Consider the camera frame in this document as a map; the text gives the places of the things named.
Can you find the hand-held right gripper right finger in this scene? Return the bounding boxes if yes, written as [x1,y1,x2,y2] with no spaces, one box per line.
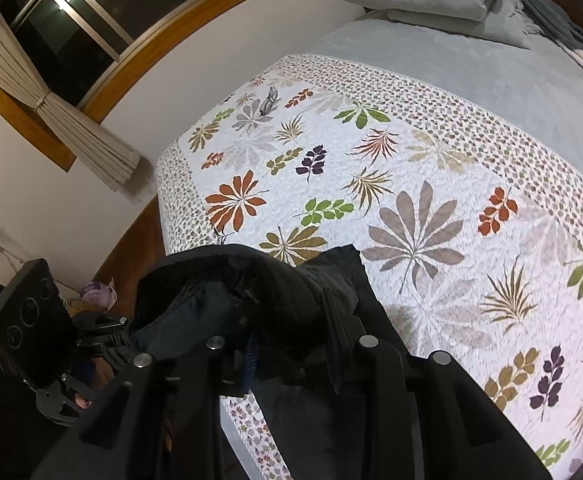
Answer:
[329,332,553,480]

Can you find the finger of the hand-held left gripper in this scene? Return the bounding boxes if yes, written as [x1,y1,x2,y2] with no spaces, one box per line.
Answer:
[74,310,133,350]

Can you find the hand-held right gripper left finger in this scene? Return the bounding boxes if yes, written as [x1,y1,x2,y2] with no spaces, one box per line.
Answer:
[30,336,261,480]

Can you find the black quilted pants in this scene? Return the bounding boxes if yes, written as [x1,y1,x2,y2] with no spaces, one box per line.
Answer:
[106,242,422,398]

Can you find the pale purple container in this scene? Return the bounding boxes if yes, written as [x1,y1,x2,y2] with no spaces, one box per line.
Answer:
[78,279,118,312]

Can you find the tied beige curtain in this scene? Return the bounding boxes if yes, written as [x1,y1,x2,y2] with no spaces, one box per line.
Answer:
[0,10,143,194]

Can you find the floral patterned quilt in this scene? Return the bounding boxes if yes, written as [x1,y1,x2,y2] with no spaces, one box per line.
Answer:
[156,52,583,480]

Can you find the wide wooden framed window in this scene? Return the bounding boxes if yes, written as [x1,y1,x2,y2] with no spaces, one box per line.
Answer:
[0,0,272,173]

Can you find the dark grey blanket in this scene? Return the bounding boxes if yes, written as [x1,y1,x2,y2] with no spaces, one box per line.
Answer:
[516,0,583,63]

